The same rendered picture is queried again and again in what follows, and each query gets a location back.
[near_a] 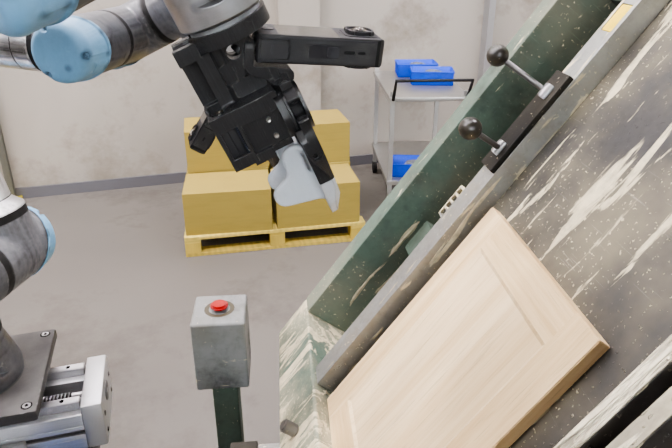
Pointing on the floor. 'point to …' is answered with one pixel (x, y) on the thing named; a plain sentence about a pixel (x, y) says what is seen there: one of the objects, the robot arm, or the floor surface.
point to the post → (228, 416)
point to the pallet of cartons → (224, 202)
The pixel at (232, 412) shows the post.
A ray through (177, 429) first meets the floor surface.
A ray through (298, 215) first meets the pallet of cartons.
